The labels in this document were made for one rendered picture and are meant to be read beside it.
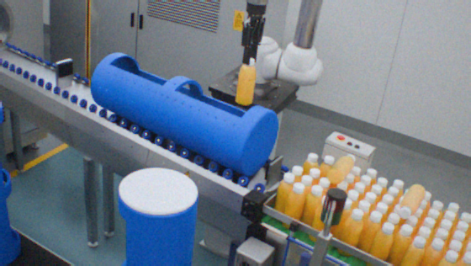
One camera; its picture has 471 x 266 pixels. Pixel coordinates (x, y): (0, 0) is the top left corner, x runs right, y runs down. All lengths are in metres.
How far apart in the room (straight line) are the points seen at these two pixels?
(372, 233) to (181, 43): 2.52
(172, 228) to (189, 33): 2.32
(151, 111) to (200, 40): 1.71
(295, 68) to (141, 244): 1.18
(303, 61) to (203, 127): 0.69
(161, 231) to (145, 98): 0.68
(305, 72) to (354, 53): 2.24
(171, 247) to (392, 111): 3.32
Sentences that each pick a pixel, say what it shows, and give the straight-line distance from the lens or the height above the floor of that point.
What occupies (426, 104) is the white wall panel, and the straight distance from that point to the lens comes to 4.62.
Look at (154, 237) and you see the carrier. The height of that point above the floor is 0.93.
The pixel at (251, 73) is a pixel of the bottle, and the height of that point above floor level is 1.38.
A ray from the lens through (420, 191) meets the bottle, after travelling 1.82.
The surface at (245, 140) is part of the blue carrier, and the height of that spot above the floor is 1.15.
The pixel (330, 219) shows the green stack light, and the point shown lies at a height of 1.18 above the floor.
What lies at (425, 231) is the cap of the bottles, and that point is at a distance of 1.73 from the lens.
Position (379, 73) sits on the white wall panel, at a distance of 4.60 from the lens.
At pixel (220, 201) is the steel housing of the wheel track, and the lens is 2.02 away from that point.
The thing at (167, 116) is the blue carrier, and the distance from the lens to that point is 2.03.
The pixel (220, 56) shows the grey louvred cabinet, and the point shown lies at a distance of 3.66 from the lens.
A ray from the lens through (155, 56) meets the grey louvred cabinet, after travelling 4.01.
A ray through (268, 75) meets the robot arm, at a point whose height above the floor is 1.18.
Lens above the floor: 2.02
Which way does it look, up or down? 28 degrees down
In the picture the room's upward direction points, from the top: 8 degrees clockwise
